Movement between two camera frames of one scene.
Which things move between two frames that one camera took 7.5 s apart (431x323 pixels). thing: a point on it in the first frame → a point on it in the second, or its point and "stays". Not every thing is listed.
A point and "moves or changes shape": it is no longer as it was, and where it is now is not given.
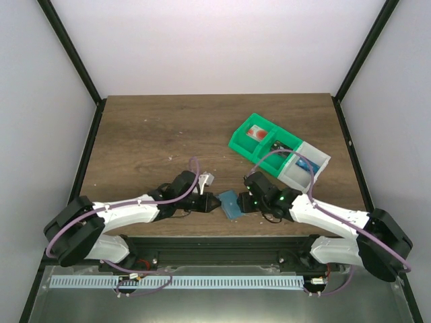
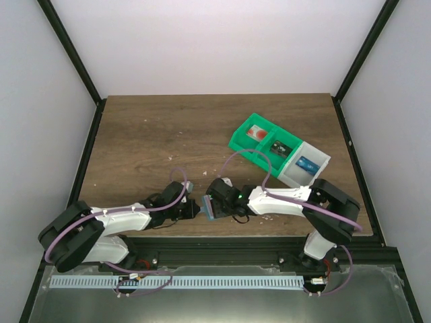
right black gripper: [246, 200] → [214, 208]
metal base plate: [364, 298] stays
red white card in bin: [256, 132] stays
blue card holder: [229, 202] moves or changes shape
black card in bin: [278, 145] stays
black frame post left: [60, 29] stays
